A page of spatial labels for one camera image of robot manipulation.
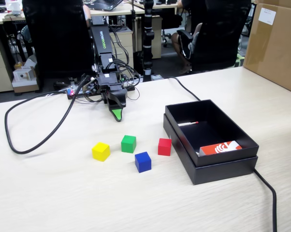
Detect thin black wire bundle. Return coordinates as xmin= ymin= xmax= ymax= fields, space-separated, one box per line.
xmin=81 ymin=23 xmax=143 ymax=103

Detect blue motor controller board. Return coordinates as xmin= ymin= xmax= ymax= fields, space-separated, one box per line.
xmin=66 ymin=84 xmax=87 ymax=97

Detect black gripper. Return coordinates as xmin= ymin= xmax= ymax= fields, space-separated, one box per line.
xmin=97 ymin=72 xmax=128 ymax=122

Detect thick black camera cable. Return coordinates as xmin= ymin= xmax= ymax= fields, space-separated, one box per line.
xmin=4 ymin=76 xmax=93 ymax=155

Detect red wooden cube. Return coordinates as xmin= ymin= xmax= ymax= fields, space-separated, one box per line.
xmin=158 ymin=138 xmax=173 ymax=157

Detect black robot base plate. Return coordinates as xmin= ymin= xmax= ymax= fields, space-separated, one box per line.
xmin=67 ymin=86 xmax=136 ymax=102

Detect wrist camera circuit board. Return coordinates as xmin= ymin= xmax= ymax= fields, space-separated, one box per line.
xmin=82 ymin=76 xmax=100 ymax=94

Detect black office chair with armrest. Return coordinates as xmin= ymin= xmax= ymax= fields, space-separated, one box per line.
xmin=176 ymin=0 xmax=251 ymax=73

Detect black jointed pole white bands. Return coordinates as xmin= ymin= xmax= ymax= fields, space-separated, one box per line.
xmin=142 ymin=0 xmax=155 ymax=82

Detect seated person in dark clothes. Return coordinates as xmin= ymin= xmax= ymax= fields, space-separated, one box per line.
xmin=171 ymin=0 xmax=205 ymax=74

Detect open carton with white box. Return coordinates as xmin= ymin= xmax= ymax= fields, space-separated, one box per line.
xmin=12 ymin=65 xmax=40 ymax=94

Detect black laptop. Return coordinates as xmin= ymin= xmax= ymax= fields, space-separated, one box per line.
xmin=82 ymin=0 xmax=124 ymax=12

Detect yellow wooden cube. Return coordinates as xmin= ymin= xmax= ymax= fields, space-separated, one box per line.
xmin=91 ymin=142 xmax=111 ymax=162

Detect thick black power cable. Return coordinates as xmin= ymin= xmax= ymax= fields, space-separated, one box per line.
xmin=166 ymin=76 xmax=278 ymax=232

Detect black cardboard box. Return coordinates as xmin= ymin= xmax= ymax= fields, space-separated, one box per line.
xmin=164 ymin=99 xmax=260 ymax=167

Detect orange white card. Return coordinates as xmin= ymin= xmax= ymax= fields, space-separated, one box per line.
xmin=199 ymin=140 xmax=243 ymax=157

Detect beige drawer cabinet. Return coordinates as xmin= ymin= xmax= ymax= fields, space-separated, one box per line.
xmin=0 ymin=36 xmax=15 ymax=94
xmin=151 ymin=14 xmax=163 ymax=59
xmin=108 ymin=26 xmax=134 ymax=71

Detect white shipping label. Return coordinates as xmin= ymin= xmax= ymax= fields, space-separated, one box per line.
xmin=258 ymin=7 xmax=276 ymax=26

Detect green wooden cube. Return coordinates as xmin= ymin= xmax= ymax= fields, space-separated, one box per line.
xmin=120 ymin=135 xmax=137 ymax=154

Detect black mesh office chair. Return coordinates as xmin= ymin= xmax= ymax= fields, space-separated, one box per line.
xmin=22 ymin=0 xmax=95 ymax=80

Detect large brown cardboard box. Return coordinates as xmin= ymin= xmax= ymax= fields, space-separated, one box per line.
xmin=243 ymin=0 xmax=291 ymax=96

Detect light wooden office desk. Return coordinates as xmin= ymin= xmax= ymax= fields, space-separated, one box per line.
xmin=0 ymin=2 xmax=146 ymax=25

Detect blue wooden cube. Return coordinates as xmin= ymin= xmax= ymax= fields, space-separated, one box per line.
xmin=134 ymin=151 xmax=152 ymax=173

